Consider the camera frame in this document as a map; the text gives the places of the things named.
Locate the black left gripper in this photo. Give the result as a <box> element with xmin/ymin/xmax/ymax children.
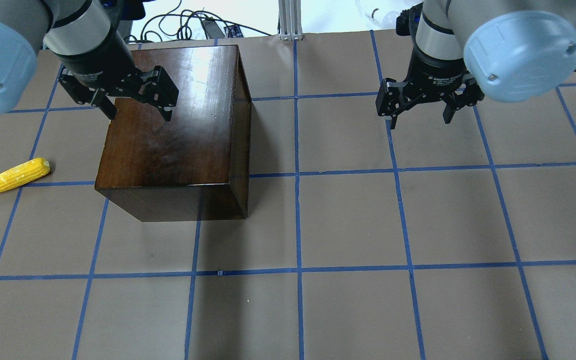
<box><xmin>58</xmin><ymin>34</ymin><xmax>179</xmax><ymax>122</ymax></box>

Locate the aluminium frame post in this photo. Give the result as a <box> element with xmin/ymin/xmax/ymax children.
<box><xmin>278</xmin><ymin>0</ymin><xmax>304</xmax><ymax>41</ymax></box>

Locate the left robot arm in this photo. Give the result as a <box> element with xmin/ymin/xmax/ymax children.
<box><xmin>0</xmin><ymin>0</ymin><xmax>179</xmax><ymax>121</ymax></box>

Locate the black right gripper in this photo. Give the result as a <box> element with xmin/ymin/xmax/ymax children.
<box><xmin>375</xmin><ymin>47</ymin><xmax>485</xmax><ymax>130</ymax></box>

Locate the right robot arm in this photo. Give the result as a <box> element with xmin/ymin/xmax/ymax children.
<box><xmin>375</xmin><ymin>0</ymin><xmax>576</xmax><ymax>129</ymax></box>

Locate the dark wooden drawer box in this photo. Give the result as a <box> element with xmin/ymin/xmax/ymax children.
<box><xmin>94</xmin><ymin>44</ymin><xmax>252</xmax><ymax>223</ymax></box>

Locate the black cables bundle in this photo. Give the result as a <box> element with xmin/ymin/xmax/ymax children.
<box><xmin>128</xmin><ymin>7</ymin><xmax>274</xmax><ymax>43</ymax></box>

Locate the yellow corn cob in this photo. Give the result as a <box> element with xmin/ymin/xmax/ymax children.
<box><xmin>0</xmin><ymin>157</ymin><xmax>51</xmax><ymax>193</ymax></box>

